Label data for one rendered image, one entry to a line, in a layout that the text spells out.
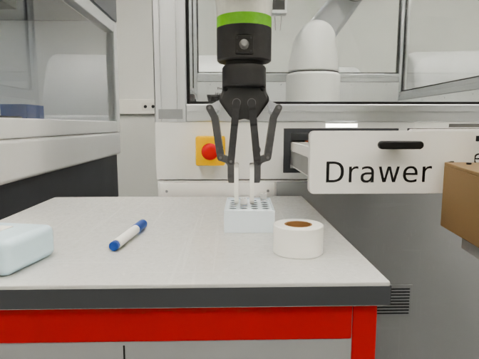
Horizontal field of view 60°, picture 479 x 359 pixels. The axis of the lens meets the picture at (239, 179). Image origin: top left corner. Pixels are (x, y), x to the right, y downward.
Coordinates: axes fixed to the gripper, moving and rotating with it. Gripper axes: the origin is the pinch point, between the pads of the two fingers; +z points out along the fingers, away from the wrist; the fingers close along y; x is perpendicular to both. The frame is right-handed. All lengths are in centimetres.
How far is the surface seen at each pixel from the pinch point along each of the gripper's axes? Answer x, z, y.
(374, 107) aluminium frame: 33.7, -14.4, 32.8
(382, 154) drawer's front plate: -0.1, -5.1, 24.0
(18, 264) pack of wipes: -24.3, 6.5, -27.2
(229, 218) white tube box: -5.2, 5.1, -2.4
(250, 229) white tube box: -5.2, 7.0, 1.1
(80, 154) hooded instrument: 71, 0, -57
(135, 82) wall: 366, -54, -113
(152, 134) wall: 365, 0, -96
